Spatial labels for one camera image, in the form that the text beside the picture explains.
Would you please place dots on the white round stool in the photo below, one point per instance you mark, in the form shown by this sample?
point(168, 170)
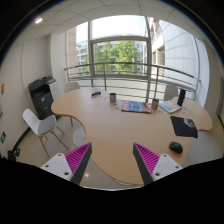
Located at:
point(79, 137)

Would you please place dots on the colourful magazine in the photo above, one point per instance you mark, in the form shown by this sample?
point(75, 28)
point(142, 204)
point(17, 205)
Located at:
point(135, 106)

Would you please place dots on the white chair far right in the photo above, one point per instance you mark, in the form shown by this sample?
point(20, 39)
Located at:
point(171, 91)

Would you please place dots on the open white booklet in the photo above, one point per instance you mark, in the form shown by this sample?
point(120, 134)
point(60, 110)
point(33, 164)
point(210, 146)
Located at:
point(170, 106)

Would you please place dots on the black computer mouse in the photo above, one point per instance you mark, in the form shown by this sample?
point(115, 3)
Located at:
point(176, 147)

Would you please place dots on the black mouse pad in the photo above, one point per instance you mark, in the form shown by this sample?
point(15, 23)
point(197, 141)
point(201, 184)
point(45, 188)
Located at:
point(184, 127)

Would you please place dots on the white chair wooden legs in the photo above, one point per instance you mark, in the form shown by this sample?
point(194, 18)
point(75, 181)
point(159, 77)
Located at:
point(42, 127)

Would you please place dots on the patterned cup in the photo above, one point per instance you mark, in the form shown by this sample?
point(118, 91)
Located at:
point(155, 103)

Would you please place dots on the small black box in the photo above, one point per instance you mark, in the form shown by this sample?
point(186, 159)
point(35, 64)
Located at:
point(95, 94)

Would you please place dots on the round ceiling light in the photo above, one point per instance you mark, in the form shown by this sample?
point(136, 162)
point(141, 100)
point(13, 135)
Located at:
point(38, 20)

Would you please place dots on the green wall sign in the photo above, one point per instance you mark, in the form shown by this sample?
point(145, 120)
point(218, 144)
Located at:
point(2, 137)

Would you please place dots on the metal balcony railing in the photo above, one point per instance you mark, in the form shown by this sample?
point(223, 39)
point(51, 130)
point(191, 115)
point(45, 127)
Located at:
point(135, 81)

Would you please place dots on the black office printer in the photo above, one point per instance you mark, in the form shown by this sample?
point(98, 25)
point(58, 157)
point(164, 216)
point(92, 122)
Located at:
point(41, 96)

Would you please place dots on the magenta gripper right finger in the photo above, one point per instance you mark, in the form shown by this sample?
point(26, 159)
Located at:
point(153, 166)

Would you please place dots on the orange wall sign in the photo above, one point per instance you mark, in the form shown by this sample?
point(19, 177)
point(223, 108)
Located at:
point(2, 88)

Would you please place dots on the dark patterned mug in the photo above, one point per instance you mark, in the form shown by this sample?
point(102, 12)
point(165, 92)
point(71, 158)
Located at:
point(112, 97)

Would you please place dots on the black cylindrical speaker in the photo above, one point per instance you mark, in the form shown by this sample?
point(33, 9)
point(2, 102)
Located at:
point(181, 97)

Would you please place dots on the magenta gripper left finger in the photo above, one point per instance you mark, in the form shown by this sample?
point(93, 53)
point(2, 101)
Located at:
point(70, 166)

